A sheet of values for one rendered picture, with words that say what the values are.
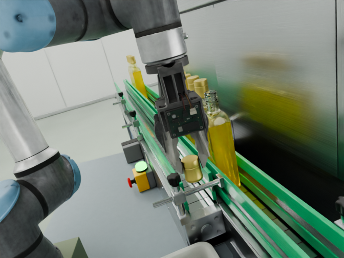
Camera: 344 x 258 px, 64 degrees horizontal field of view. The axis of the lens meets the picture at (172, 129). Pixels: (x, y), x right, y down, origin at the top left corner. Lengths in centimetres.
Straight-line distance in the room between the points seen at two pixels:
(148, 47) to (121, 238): 63
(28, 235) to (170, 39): 52
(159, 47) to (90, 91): 616
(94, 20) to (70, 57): 605
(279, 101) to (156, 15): 35
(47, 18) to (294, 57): 42
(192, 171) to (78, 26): 31
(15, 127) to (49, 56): 582
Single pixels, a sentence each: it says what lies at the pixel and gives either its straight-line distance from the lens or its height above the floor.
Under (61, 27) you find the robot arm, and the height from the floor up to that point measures 133.
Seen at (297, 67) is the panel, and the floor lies 118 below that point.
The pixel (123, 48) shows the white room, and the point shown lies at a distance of 652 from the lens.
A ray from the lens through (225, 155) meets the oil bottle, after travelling 69.
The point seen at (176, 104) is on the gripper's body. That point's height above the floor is 120.
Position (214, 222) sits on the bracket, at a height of 86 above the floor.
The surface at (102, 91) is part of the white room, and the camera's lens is 657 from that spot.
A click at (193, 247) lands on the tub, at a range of 67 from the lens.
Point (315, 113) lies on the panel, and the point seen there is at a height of 110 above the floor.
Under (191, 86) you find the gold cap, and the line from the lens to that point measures 75.
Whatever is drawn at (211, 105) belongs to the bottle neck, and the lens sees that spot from 65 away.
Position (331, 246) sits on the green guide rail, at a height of 92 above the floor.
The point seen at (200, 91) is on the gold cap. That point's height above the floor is 114.
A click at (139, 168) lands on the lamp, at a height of 84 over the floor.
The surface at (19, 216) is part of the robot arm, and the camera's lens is 69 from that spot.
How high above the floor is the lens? 131
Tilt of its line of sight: 21 degrees down
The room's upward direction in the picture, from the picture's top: 14 degrees counter-clockwise
